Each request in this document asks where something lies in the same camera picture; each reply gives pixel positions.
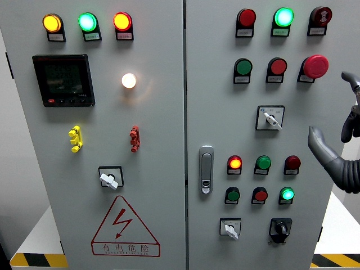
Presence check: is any small dark red lamp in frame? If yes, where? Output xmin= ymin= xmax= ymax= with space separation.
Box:
xmin=283 ymin=155 xmax=302 ymax=176

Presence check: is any small green lit lamp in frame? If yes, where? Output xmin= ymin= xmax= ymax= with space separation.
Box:
xmin=278 ymin=186 xmax=295 ymax=205

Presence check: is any small dark green lamp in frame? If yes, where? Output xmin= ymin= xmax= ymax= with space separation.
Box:
xmin=253 ymin=155 xmax=272 ymax=176

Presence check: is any small red push button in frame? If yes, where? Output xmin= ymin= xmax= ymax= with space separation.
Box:
xmin=251 ymin=186 xmax=269 ymax=205

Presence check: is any large red stop button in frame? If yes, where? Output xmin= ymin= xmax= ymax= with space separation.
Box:
xmin=296 ymin=54 xmax=330 ymax=84

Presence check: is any small orange lit lamp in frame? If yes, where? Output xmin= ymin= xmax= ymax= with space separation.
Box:
xmin=226 ymin=155 xmax=243 ymax=176

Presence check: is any large red push button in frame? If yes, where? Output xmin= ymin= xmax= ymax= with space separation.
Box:
xmin=265 ymin=57 xmax=288 ymax=84

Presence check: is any small green push button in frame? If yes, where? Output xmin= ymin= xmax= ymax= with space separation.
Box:
xmin=224 ymin=186 xmax=241 ymax=205

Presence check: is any black yellow striped tape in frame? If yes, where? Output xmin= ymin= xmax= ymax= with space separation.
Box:
xmin=10 ymin=253 xmax=69 ymax=268
xmin=310 ymin=253 xmax=360 ymax=268

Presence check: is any pale grey door with lock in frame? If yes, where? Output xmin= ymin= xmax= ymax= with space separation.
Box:
xmin=184 ymin=0 xmax=360 ymax=270

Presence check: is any large green push button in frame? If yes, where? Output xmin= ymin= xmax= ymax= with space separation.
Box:
xmin=233 ymin=57 xmax=253 ymax=84

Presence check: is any silver door lock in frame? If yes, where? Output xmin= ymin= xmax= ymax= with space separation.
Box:
xmin=199 ymin=145 xmax=214 ymax=195

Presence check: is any dark red buzzer lamp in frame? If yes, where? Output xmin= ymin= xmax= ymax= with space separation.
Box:
xmin=307 ymin=6 xmax=333 ymax=37

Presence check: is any large green lit lamp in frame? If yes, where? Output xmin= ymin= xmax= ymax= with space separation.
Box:
xmin=271 ymin=7 xmax=295 ymax=38

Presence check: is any large red round lamp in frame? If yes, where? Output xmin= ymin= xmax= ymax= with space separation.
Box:
xmin=235 ymin=8 xmax=257 ymax=38

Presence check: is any pale grey door with display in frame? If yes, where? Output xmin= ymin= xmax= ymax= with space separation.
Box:
xmin=0 ymin=0 xmax=187 ymax=270

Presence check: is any white round lamp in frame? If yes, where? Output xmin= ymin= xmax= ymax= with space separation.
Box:
xmin=121 ymin=73 xmax=138 ymax=89

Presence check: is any red warning triangle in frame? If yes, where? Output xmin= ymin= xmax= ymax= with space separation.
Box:
xmin=91 ymin=195 xmax=161 ymax=258

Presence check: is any red-rimmed orange lit lamp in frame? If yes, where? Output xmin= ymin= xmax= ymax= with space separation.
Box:
xmin=112 ymin=11 xmax=134 ymax=42

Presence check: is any black display meter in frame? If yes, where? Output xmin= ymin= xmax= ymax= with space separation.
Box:
xmin=31 ymin=53 xmax=96 ymax=108

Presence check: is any green lit lamp, green label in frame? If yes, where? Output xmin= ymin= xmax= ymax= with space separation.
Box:
xmin=78 ymin=12 xmax=102 ymax=42

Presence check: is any yellow round lamp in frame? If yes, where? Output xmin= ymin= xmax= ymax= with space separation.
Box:
xmin=42 ymin=13 xmax=67 ymax=43

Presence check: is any black-handled turn switch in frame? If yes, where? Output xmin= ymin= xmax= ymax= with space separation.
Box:
xmin=268 ymin=218 xmax=293 ymax=245

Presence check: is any small white-handled turn switch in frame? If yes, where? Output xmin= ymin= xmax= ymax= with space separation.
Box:
xmin=219 ymin=217 xmax=242 ymax=240

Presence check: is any small red handle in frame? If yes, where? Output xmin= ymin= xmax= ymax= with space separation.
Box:
xmin=129 ymin=125 xmax=140 ymax=153

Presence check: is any white-handled turn switch, plain plate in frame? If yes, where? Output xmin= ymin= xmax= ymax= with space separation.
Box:
xmin=97 ymin=165 xmax=124 ymax=191

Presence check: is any small yellow handle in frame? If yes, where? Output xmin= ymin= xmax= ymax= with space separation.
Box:
xmin=68 ymin=125 xmax=84 ymax=154

